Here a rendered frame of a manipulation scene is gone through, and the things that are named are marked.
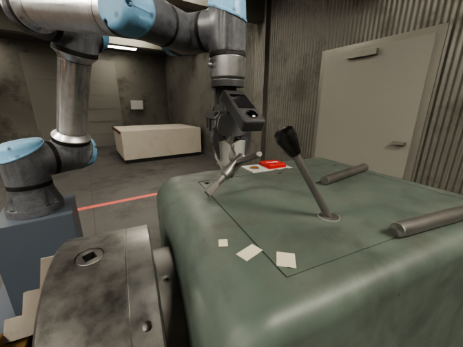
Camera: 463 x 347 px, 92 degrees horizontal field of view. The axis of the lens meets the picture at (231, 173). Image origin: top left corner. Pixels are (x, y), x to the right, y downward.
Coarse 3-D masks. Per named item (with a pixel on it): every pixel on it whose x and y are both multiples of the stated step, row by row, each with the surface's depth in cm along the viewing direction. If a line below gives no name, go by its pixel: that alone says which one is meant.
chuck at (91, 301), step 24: (72, 240) 35; (96, 240) 34; (120, 240) 33; (72, 264) 29; (96, 264) 29; (120, 264) 29; (48, 288) 26; (72, 288) 26; (96, 288) 27; (120, 288) 27; (48, 312) 24; (72, 312) 25; (96, 312) 25; (120, 312) 26; (48, 336) 23; (72, 336) 23; (96, 336) 24; (120, 336) 24
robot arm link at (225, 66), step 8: (216, 56) 43; (224, 56) 43; (232, 56) 43; (240, 56) 44; (208, 64) 45; (216, 64) 44; (224, 64) 43; (232, 64) 43; (240, 64) 44; (216, 72) 44; (224, 72) 44; (232, 72) 44; (240, 72) 44
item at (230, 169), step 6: (240, 156) 47; (234, 162) 47; (228, 168) 46; (234, 168) 46; (222, 174) 46; (228, 174) 46; (216, 180) 45; (222, 180) 45; (210, 186) 44; (216, 186) 45; (210, 192) 44
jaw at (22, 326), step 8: (48, 264) 36; (40, 272) 35; (40, 280) 35; (40, 288) 34; (24, 296) 33; (32, 296) 34; (24, 304) 33; (32, 304) 33; (24, 312) 33; (32, 312) 33; (8, 320) 32; (16, 320) 32; (24, 320) 32; (32, 320) 33; (8, 328) 31; (16, 328) 32; (24, 328) 32; (32, 328) 32; (8, 336) 31; (16, 336) 31; (24, 336) 32
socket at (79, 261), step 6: (84, 252) 31; (90, 252) 31; (96, 252) 31; (102, 252) 31; (78, 258) 30; (84, 258) 30; (90, 258) 31; (96, 258) 30; (78, 264) 29; (84, 264) 29
